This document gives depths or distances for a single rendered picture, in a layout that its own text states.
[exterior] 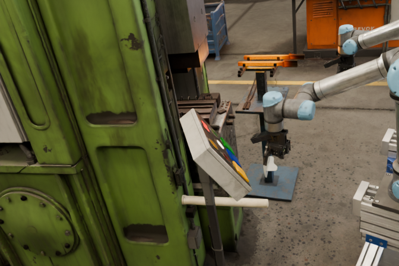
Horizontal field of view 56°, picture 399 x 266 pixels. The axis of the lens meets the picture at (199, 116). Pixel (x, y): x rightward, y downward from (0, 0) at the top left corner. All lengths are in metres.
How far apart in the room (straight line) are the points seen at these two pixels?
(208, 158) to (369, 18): 4.22
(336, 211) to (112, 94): 1.77
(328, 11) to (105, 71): 3.96
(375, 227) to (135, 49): 1.27
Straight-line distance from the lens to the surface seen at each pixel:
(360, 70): 1.47
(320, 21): 5.37
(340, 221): 2.78
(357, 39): 2.06
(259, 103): 2.62
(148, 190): 2.06
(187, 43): 1.80
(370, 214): 1.80
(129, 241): 2.32
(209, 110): 2.06
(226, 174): 1.43
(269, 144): 1.56
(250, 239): 2.64
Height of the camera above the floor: 1.92
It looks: 28 degrees down
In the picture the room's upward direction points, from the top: 10 degrees counter-clockwise
